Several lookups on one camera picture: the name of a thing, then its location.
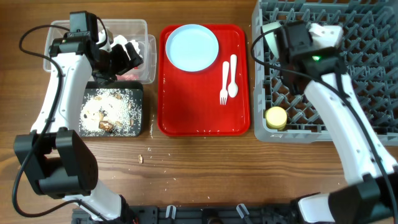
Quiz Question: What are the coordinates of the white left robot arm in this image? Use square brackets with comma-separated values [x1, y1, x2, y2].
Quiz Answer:
[14, 11, 143, 223]

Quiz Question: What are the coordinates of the food crumb on table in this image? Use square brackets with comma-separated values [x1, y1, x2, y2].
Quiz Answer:
[138, 154, 144, 164]

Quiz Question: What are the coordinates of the green bowl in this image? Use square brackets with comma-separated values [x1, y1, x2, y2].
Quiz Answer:
[262, 22, 281, 58]

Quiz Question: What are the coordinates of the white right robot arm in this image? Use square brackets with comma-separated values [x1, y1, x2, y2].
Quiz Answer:
[275, 21, 397, 223]

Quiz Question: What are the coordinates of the white plastic spoon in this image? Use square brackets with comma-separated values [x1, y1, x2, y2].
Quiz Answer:
[228, 54, 238, 98]

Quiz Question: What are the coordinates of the black food waste tray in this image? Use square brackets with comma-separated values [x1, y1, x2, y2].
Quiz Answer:
[78, 81, 144, 138]

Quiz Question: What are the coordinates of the crumpled white tissue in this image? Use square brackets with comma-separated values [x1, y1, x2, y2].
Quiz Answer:
[106, 35, 143, 58]

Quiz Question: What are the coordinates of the white plastic fork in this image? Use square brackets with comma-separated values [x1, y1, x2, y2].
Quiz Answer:
[220, 61, 229, 105]

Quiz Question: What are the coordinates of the red serving tray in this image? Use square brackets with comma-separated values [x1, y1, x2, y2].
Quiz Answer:
[157, 24, 251, 136]

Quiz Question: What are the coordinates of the grey dishwasher rack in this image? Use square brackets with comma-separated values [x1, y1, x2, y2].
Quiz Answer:
[251, 1, 397, 146]

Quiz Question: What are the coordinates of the red snack wrapper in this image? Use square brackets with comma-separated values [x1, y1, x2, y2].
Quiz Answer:
[117, 73, 141, 81]

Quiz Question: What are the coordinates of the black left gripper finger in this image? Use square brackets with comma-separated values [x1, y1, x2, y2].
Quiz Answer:
[110, 44, 132, 75]
[125, 42, 144, 69]

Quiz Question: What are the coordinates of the yellow plastic cup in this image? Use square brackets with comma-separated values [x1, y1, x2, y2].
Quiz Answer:
[265, 106, 287, 130]

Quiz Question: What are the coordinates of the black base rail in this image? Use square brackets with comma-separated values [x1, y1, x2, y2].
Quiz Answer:
[71, 202, 348, 224]

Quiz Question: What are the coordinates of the light blue plate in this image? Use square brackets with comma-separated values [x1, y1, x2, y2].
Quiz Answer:
[165, 24, 220, 72]

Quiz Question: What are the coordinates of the clear plastic waste bin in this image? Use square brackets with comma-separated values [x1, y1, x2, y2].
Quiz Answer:
[44, 19, 157, 84]

